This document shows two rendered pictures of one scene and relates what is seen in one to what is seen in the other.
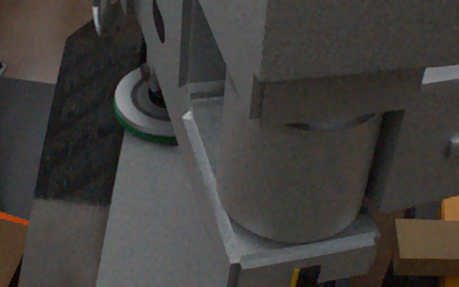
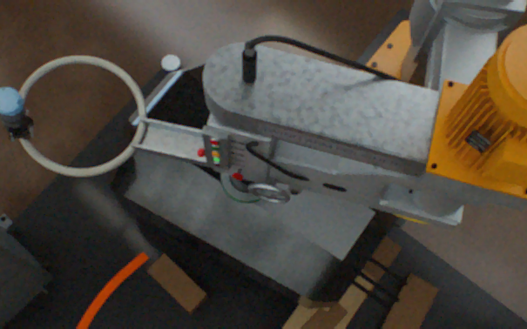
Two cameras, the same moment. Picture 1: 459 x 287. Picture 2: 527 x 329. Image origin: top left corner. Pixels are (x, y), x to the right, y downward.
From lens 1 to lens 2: 1.74 m
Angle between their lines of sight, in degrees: 42
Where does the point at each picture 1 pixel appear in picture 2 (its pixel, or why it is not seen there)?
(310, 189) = not seen: hidden behind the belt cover
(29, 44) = not seen: outside the picture
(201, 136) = (395, 204)
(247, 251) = (456, 218)
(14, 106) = (46, 224)
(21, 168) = (100, 240)
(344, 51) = not seen: outside the picture
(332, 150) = not seen: hidden behind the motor
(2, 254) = (174, 278)
